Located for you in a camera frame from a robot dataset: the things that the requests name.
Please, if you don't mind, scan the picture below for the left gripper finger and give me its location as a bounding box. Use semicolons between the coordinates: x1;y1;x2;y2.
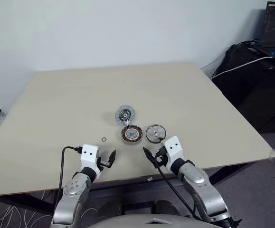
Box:
108;149;117;167

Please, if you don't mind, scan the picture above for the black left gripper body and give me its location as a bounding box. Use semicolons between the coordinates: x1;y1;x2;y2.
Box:
96;155;111;171

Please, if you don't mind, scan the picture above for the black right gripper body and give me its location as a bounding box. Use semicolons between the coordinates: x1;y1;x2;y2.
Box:
154;140;169;168

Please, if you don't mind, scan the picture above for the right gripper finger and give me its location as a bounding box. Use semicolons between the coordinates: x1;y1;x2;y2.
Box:
142;147;158;168

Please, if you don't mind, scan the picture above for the silver spoked motor rotor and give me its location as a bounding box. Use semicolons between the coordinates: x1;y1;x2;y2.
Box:
145;124;168;144

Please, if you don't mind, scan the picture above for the copper wound stator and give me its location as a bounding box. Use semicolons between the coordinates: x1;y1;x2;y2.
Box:
120;125;142;144

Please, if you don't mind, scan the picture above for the silver motor end cover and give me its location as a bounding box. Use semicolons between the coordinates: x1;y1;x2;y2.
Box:
114;104;136;126

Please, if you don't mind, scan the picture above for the silver robot torso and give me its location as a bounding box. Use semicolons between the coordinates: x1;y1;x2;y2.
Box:
87;213;220;228

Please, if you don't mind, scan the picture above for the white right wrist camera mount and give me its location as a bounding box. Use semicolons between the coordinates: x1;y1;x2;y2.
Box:
162;135;185;173

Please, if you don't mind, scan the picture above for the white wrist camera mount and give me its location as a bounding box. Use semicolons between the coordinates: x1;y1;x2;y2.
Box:
162;135;185;173
80;144;103;183

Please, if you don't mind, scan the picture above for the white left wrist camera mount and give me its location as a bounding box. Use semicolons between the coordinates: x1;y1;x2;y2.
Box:
80;144;103;183

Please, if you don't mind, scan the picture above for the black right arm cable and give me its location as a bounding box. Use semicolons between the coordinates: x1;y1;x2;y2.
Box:
156;163;199;220

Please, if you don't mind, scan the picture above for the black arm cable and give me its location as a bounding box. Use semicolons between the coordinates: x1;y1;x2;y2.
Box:
55;146;83;207
156;163;199;220

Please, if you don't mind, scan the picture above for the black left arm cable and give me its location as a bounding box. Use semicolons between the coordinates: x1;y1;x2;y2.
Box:
55;146;83;207

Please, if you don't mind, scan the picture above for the white cable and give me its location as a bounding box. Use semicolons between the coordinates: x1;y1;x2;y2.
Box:
211;56;275;79

